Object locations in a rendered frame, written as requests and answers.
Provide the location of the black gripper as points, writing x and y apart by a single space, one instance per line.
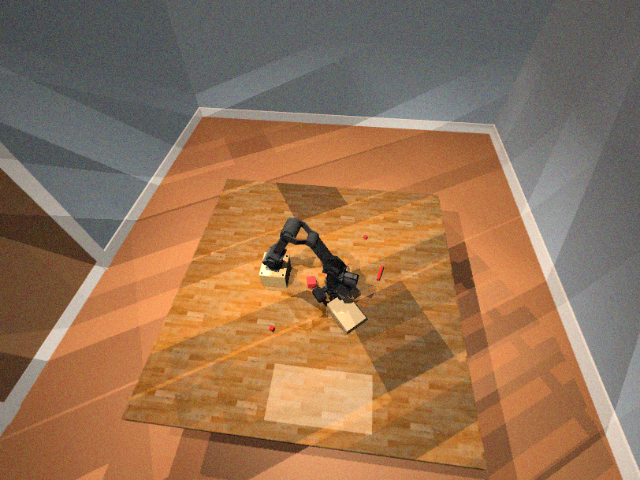
319 293

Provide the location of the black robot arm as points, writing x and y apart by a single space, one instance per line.
332 265

